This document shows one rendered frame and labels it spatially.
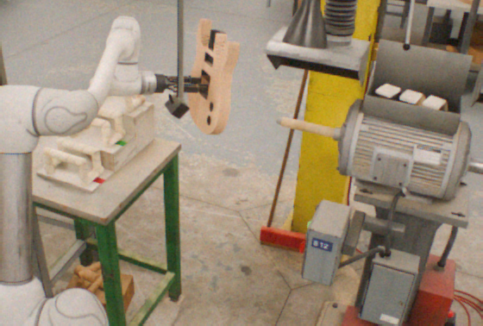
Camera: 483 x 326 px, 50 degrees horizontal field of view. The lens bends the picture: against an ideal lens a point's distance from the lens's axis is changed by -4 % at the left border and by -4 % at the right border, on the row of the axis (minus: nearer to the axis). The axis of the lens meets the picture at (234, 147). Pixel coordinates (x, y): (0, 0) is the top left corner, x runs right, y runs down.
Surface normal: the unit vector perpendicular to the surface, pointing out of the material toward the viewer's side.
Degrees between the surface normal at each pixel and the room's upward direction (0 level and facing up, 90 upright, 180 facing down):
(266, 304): 0
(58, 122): 75
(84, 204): 0
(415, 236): 90
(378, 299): 90
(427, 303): 90
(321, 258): 90
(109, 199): 0
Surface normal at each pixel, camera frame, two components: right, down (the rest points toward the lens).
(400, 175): -0.38, 0.46
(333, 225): 0.04, -0.86
